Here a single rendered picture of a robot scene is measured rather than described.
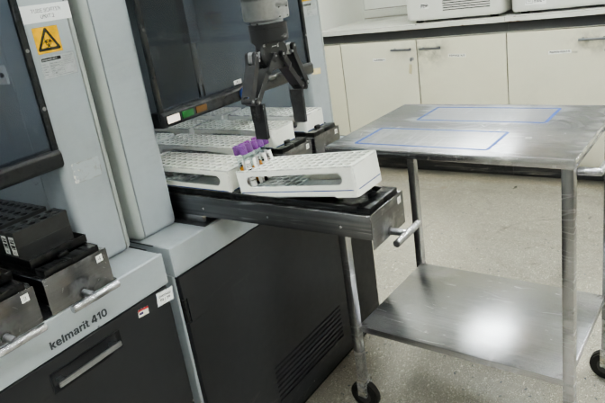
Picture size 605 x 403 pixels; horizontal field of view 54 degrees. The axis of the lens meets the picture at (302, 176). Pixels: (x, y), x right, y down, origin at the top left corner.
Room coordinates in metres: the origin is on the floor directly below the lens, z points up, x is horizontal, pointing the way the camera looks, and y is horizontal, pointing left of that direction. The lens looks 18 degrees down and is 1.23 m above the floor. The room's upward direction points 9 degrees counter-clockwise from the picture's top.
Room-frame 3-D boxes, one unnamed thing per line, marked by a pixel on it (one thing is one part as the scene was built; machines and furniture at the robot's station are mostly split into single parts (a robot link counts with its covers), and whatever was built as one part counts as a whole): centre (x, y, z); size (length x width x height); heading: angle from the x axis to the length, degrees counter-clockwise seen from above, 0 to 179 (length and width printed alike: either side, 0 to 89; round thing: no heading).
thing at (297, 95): (1.24, -0.01, 0.98); 0.03 x 0.01 x 0.07; 53
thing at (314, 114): (1.79, 0.06, 0.83); 0.30 x 0.10 x 0.06; 53
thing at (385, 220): (1.25, 0.10, 0.78); 0.73 x 0.14 x 0.09; 53
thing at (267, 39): (1.18, 0.02, 1.12); 0.08 x 0.07 x 0.09; 143
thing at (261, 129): (1.13, 0.06, 0.98); 0.03 x 0.01 x 0.07; 53
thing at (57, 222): (1.04, 0.50, 0.85); 0.12 x 0.02 x 0.06; 143
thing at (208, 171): (1.36, 0.25, 0.83); 0.30 x 0.10 x 0.06; 53
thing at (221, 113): (1.98, 0.31, 0.83); 0.30 x 0.10 x 0.06; 53
